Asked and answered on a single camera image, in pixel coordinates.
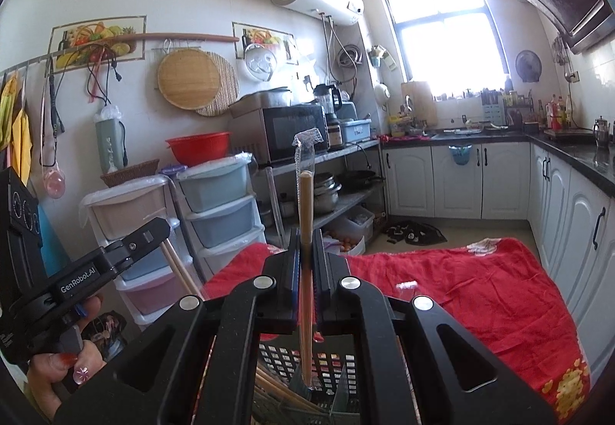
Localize person's left hand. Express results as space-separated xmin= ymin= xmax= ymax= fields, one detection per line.
xmin=26 ymin=294 xmax=109 ymax=421

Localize knife block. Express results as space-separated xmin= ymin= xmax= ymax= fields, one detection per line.
xmin=480 ymin=89 xmax=505 ymax=123

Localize round woven mat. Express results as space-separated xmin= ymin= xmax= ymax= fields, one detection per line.
xmin=194 ymin=51 xmax=239 ymax=117

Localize wide fruit wall poster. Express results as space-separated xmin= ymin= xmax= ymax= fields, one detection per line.
xmin=48 ymin=14 xmax=146 ymax=70

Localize long wooden rolling pin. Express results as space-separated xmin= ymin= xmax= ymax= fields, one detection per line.
xmin=113 ymin=32 xmax=240 ymax=45

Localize round grey wall fixture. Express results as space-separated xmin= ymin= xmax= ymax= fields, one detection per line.
xmin=515 ymin=49 xmax=543 ymax=82

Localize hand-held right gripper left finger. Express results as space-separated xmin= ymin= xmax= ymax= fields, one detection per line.
xmin=53 ymin=228 xmax=301 ymax=425

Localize red plastic colander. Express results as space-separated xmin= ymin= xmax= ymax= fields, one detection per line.
xmin=165 ymin=131 xmax=231 ymax=165

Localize clear plastic container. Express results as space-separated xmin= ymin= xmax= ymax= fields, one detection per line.
xmin=346 ymin=206 xmax=376 ymax=243

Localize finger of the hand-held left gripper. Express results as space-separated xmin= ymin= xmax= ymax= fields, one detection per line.
xmin=102 ymin=217 xmax=173 ymax=280

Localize black kitchen countertop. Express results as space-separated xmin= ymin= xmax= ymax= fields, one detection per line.
xmin=382 ymin=127 xmax=615 ymax=195

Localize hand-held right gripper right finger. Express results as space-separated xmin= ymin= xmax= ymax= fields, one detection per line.
xmin=310 ymin=228 xmax=558 ymax=425

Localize pink round hanging pouch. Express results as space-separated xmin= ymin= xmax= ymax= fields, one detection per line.
xmin=44 ymin=167 xmax=66 ymax=199

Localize yellow hanging cloths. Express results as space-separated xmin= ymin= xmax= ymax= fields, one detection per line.
xmin=0 ymin=74 xmax=33 ymax=176

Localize red floral blanket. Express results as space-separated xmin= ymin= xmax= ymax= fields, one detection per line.
xmin=202 ymin=237 xmax=592 ymax=425

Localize black cloth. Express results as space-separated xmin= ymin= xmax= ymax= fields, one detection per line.
xmin=384 ymin=221 xmax=447 ymax=247

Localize black blender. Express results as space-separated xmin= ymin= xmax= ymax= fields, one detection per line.
xmin=313 ymin=83 xmax=344 ymax=149

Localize light blue board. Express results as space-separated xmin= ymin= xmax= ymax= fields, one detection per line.
xmin=37 ymin=204 xmax=73 ymax=279

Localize stacked steel pots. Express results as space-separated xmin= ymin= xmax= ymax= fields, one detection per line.
xmin=312 ymin=173 xmax=343 ymax=214

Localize white kitchen cabinets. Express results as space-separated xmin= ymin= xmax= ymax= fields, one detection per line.
xmin=382 ymin=141 xmax=615 ymax=359

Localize glass pot lid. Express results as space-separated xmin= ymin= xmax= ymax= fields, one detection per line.
xmin=243 ymin=42 xmax=280 ymax=82

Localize wooden cutting board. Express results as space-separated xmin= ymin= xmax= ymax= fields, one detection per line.
xmin=401 ymin=80 xmax=439 ymax=128

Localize green plastic utensil basket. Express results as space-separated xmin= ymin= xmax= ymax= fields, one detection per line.
xmin=204 ymin=295 xmax=409 ymax=425

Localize green hanging bag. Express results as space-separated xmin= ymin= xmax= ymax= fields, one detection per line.
xmin=95 ymin=104 xmax=126 ymax=172

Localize grey-blue storage box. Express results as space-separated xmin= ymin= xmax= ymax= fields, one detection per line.
xmin=339 ymin=118 xmax=373 ymax=143

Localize blue plastic drawer unit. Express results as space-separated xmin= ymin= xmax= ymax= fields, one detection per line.
xmin=175 ymin=155 xmax=267 ymax=284

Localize kitchen window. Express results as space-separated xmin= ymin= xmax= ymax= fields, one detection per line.
xmin=377 ymin=0 xmax=510 ymax=92

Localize brown wicker basket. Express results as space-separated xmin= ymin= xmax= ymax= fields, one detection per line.
xmin=100 ymin=159 xmax=160 ymax=188

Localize row of condiment bottles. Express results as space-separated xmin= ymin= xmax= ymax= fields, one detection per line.
xmin=535 ymin=93 xmax=575 ymax=130

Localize small fruit wall poster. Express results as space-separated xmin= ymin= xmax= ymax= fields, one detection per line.
xmin=232 ymin=22 xmax=298 ymax=63

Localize printed bag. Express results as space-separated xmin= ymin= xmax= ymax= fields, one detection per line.
xmin=81 ymin=310 xmax=130 ymax=362

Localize round bamboo board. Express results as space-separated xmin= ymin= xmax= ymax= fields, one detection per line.
xmin=157 ymin=48 xmax=222 ymax=110

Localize metal kitchen shelf rack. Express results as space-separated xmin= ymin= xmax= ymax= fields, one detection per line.
xmin=257 ymin=139 xmax=387 ymax=257

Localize black microwave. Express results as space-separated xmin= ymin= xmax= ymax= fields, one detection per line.
xmin=259 ymin=103 xmax=330 ymax=165

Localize black wok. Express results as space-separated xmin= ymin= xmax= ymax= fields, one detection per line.
xmin=339 ymin=168 xmax=385 ymax=193

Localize plastic-wrapped wooden chopstick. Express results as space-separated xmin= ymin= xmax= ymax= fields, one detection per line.
xmin=293 ymin=128 xmax=324 ymax=392

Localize bundle of wooden chopsticks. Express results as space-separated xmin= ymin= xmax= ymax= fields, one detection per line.
xmin=254 ymin=365 xmax=332 ymax=416

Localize beige plastic drawer unit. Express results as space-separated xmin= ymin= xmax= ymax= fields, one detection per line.
xmin=79 ymin=175 xmax=193 ymax=327

